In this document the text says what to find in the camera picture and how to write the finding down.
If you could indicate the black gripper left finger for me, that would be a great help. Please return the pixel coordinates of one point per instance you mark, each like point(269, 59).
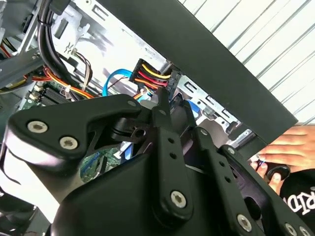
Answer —
point(73, 118)

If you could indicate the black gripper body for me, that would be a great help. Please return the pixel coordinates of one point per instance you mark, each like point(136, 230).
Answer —
point(118, 201)

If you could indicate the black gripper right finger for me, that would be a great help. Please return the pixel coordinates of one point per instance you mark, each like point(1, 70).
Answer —
point(221, 177)

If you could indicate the person hand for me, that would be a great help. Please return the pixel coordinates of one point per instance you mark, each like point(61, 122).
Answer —
point(290, 147)

